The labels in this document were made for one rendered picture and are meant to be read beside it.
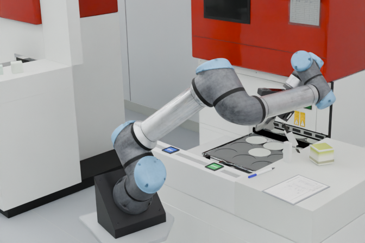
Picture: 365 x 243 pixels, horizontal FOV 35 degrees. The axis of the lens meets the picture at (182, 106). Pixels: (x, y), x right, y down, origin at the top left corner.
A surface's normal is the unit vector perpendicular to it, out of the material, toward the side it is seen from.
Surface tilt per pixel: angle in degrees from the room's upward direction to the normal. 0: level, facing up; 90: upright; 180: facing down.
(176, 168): 90
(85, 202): 0
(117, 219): 46
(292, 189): 0
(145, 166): 53
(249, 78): 90
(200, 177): 90
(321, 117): 90
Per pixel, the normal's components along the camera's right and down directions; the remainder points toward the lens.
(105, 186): 0.38, -0.48
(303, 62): -0.37, -0.16
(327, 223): 0.69, 0.21
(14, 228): -0.03, -0.95
